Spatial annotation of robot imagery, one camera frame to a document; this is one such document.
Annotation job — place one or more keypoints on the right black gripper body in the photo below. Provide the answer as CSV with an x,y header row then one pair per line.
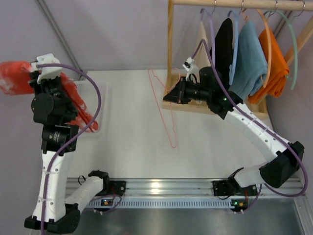
x,y
182,90

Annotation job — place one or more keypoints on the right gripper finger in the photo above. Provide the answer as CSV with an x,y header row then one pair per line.
x,y
171,98
175,90

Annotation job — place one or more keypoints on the pink wire hanger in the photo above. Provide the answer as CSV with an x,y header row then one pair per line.
x,y
168,120

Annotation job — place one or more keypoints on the red white patterned trousers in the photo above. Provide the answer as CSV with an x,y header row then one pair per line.
x,y
14,78

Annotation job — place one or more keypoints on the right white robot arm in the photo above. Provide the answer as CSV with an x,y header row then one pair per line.
x,y
282,158

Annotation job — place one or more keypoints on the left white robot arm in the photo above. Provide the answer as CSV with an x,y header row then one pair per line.
x,y
55,212

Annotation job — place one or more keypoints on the beige trousers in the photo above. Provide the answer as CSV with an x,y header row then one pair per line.
x,y
201,59

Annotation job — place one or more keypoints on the blue hanger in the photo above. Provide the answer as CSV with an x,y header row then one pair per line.
x,y
235,50

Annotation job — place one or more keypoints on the black trousers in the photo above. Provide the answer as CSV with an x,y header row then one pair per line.
x,y
224,51

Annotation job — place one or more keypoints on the light blue trousers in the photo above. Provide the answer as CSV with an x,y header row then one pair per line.
x,y
251,66

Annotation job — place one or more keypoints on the purple hanger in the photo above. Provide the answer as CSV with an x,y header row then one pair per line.
x,y
213,45

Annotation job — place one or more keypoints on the orange hanger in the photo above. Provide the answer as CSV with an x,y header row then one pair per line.
x,y
268,34

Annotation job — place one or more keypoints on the orange trousers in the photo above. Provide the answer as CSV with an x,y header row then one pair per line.
x,y
278,72

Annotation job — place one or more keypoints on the green hanger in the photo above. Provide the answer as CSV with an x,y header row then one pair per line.
x,y
294,47

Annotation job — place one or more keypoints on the white plastic basket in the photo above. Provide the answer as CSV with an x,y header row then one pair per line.
x,y
89,95

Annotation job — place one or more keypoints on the wooden clothes rack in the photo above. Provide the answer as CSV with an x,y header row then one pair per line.
x,y
219,102

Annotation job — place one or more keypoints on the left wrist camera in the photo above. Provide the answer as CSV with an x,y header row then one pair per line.
x,y
46,72

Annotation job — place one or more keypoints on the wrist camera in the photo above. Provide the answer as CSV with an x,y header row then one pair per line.
x,y
46,72
190,67

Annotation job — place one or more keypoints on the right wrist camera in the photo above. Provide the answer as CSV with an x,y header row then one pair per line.
x,y
190,67

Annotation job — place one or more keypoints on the aluminium corner frame post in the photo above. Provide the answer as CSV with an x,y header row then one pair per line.
x,y
57,31

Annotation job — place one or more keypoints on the aluminium mounting rail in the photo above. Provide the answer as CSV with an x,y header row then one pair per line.
x,y
180,187

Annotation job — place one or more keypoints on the grey slotted cable duct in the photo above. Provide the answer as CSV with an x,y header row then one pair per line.
x,y
162,203

